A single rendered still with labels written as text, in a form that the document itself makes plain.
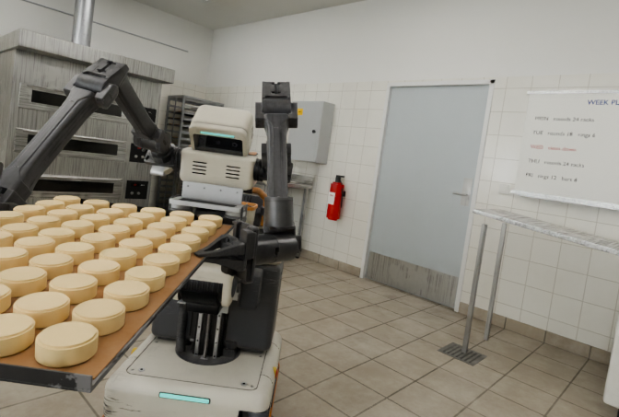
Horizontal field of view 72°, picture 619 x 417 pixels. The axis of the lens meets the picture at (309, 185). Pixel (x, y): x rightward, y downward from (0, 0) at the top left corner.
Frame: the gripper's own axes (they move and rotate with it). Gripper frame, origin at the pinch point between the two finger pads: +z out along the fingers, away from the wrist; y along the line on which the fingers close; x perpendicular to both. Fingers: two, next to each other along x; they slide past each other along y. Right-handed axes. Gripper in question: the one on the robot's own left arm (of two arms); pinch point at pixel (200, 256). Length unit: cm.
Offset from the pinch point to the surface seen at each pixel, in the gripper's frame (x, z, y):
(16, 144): 434, -48, 21
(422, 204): 150, -330, 28
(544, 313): 29, -329, 91
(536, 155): 57, -332, -32
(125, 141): 441, -155, 8
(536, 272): 41, -330, 61
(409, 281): 149, -327, 105
